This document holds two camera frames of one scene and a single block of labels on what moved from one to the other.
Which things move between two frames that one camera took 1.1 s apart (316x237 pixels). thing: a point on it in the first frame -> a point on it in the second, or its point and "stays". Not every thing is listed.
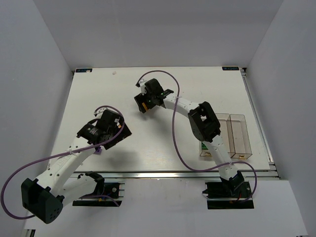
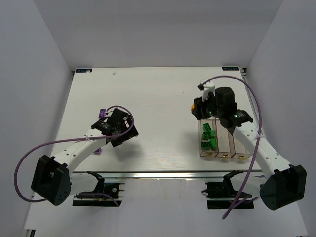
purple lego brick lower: [98, 150] stays
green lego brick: [204, 147] stays
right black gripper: [141, 103] -> [197, 111]
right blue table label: [230, 68] stays
